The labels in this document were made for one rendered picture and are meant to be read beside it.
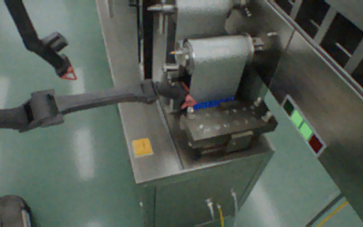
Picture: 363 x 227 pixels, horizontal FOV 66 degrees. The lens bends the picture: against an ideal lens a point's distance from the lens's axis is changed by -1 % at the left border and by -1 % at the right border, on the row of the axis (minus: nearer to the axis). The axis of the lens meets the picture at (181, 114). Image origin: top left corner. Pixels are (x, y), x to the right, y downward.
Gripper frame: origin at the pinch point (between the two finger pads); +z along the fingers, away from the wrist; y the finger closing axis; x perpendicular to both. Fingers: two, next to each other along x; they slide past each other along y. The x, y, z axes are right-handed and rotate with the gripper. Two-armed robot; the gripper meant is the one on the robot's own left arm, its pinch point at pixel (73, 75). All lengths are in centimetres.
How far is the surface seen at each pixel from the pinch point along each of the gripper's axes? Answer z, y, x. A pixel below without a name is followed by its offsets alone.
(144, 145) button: 19.7, -42.7, -9.8
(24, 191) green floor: 65, 15, 97
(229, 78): 20, -40, -57
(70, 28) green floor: 103, 213, 30
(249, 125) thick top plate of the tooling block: 31, -58, -52
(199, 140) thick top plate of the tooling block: 21, -56, -31
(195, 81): 11, -37, -44
